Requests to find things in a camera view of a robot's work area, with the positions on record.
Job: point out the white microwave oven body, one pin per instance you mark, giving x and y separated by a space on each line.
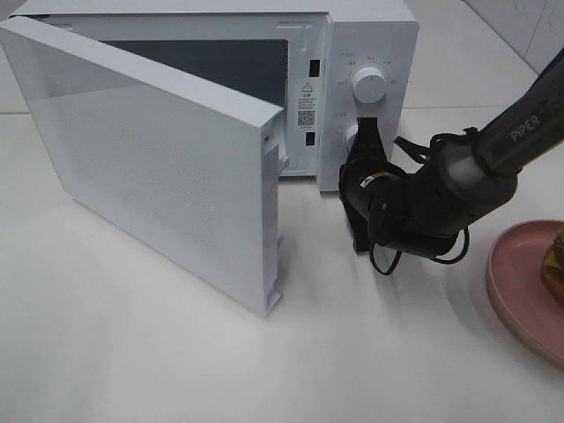
237 58

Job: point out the upper white control knob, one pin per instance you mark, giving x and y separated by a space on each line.
369 83

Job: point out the pink round plate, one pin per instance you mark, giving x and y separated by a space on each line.
517 291

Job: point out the white microwave door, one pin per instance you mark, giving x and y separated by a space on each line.
187 166

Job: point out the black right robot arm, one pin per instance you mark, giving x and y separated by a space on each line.
461 178

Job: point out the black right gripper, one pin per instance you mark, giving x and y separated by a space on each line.
369 188

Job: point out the burger with lettuce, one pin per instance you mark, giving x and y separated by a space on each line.
552 267

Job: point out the lower white timer knob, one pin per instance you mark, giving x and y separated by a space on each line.
350 135

